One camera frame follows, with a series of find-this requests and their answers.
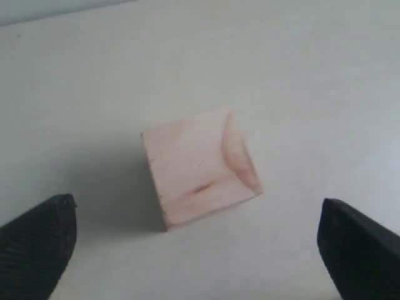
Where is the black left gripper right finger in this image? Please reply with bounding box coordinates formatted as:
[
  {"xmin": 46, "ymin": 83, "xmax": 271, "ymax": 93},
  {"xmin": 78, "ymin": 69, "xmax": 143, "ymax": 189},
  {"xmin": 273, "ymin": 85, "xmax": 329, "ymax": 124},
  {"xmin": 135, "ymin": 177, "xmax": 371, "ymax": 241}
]
[{"xmin": 317, "ymin": 198, "xmax": 399, "ymax": 299}]

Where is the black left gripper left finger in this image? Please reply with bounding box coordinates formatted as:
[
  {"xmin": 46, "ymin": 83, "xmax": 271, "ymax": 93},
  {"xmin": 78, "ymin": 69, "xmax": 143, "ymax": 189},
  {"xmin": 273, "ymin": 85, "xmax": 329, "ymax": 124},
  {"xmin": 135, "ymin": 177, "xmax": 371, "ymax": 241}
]
[{"xmin": 1, "ymin": 194, "xmax": 77, "ymax": 299}]

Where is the medium brown wooden cube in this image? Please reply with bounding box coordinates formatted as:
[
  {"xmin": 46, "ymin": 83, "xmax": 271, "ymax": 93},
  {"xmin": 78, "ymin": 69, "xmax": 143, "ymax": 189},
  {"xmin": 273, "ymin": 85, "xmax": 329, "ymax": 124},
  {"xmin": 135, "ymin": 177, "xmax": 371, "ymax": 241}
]
[{"xmin": 141, "ymin": 108, "xmax": 263, "ymax": 229}]

